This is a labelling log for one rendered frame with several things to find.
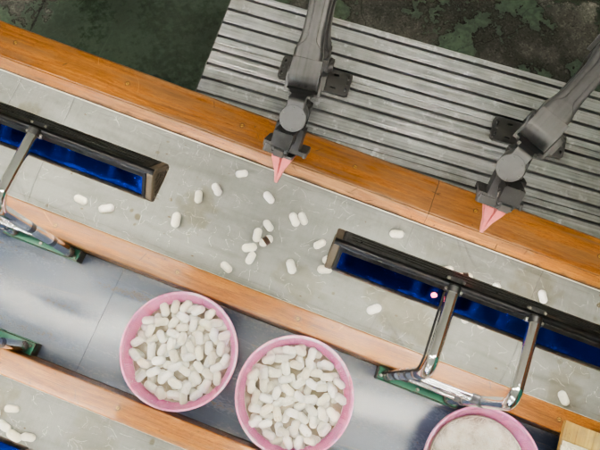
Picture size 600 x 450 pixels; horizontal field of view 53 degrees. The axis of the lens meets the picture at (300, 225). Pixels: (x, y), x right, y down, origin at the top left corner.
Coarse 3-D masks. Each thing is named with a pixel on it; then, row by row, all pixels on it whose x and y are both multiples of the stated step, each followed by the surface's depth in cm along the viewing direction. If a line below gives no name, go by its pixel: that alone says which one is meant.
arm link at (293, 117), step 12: (288, 72) 129; (324, 72) 129; (324, 84) 129; (288, 96) 123; (300, 96) 125; (312, 96) 130; (288, 108) 124; (300, 108) 123; (288, 120) 125; (300, 120) 124
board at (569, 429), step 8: (568, 424) 132; (576, 424) 133; (568, 432) 132; (576, 432) 132; (584, 432) 132; (592, 432) 132; (560, 440) 132; (568, 440) 132; (576, 440) 132; (584, 440) 132; (592, 440) 132; (592, 448) 131
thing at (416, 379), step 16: (448, 288) 105; (448, 304) 104; (448, 320) 103; (528, 320) 105; (432, 336) 103; (528, 336) 103; (432, 352) 102; (528, 352) 102; (384, 368) 140; (400, 368) 123; (416, 368) 104; (432, 368) 102; (528, 368) 102; (400, 384) 140; (416, 384) 127; (432, 384) 115; (512, 384) 101; (432, 400) 142; (448, 400) 135; (464, 400) 123; (480, 400) 114; (496, 400) 105; (512, 400) 101
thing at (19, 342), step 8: (0, 328) 143; (0, 336) 140; (8, 336) 140; (16, 336) 140; (0, 344) 125; (8, 344) 129; (16, 344) 133; (24, 344) 137; (32, 344) 139; (40, 344) 143; (24, 352) 139; (32, 352) 139
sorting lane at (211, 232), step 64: (128, 128) 151; (64, 192) 146; (192, 192) 147; (256, 192) 148; (320, 192) 148; (192, 256) 143; (256, 256) 144; (320, 256) 144; (448, 256) 145; (384, 320) 141; (576, 384) 138
